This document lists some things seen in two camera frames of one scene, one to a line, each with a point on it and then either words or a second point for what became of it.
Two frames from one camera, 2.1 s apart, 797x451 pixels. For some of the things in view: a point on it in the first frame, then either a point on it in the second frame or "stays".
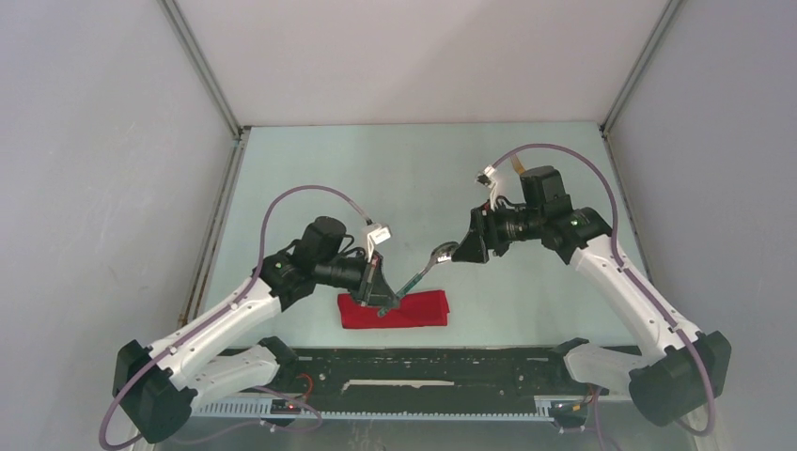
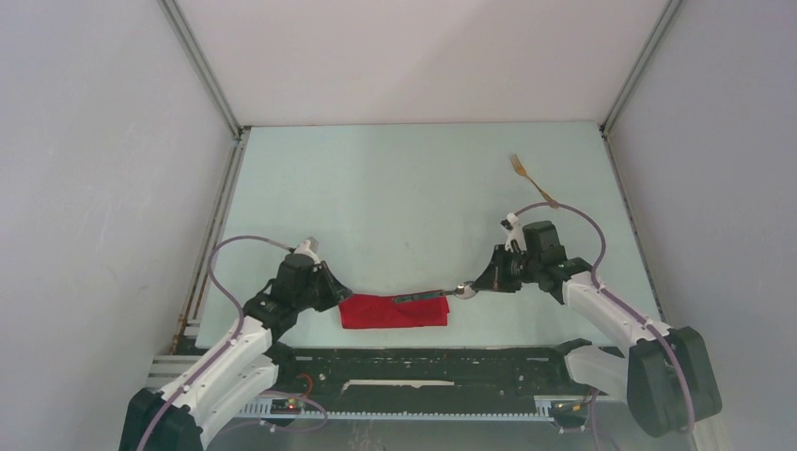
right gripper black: [474, 247] to [493, 278]
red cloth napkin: [428, 308] stays
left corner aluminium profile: [198, 280] stays
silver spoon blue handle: [442, 252] to [464, 291]
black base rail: [416, 376] stays
